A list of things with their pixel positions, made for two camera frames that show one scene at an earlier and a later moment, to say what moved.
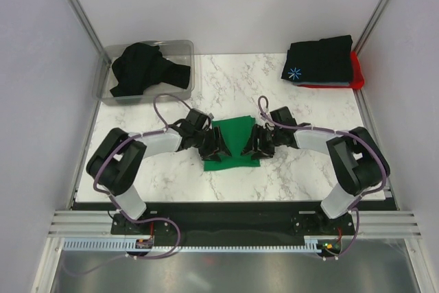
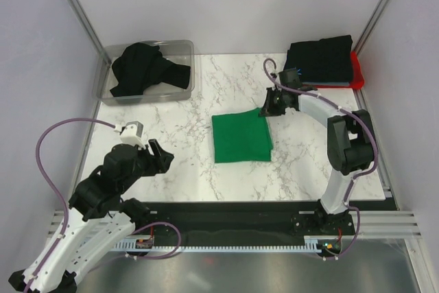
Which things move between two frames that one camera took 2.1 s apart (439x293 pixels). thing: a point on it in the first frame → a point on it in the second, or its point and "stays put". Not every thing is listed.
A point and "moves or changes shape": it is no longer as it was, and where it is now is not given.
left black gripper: x=217 y=146 → x=159 y=162
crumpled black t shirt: x=140 y=64 stays put
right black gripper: x=258 y=132 → x=269 y=109
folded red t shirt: x=357 y=79 stays put
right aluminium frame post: x=381 y=6 stays put
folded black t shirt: x=327 y=60 stays put
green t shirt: x=236 y=132 moves or changes shape
